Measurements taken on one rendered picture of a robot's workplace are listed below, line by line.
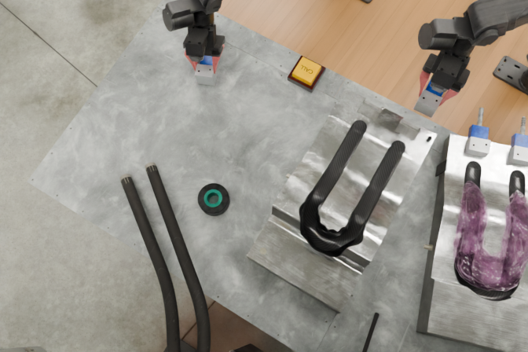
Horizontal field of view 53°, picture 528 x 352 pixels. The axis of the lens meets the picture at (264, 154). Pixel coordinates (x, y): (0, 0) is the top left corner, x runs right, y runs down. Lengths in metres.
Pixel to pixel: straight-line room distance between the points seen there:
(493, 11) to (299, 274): 0.72
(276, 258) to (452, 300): 0.41
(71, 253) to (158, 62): 1.05
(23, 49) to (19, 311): 1.18
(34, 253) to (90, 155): 0.96
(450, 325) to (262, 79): 0.79
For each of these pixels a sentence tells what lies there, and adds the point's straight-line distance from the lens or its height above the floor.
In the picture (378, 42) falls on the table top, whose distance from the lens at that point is 1.60.
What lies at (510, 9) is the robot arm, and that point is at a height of 1.21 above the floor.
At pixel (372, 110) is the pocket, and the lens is 1.43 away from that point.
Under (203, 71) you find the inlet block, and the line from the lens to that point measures 1.49.
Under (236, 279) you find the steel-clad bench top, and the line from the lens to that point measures 1.37.
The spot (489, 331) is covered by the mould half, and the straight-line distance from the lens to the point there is 1.33.
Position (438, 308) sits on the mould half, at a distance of 1.30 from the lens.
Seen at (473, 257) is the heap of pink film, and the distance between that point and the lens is 1.35.
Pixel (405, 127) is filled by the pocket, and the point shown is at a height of 0.86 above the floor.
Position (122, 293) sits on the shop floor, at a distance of 2.26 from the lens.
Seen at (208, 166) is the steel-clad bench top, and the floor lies 0.80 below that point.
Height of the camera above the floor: 2.16
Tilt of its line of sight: 72 degrees down
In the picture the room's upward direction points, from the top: 8 degrees counter-clockwise
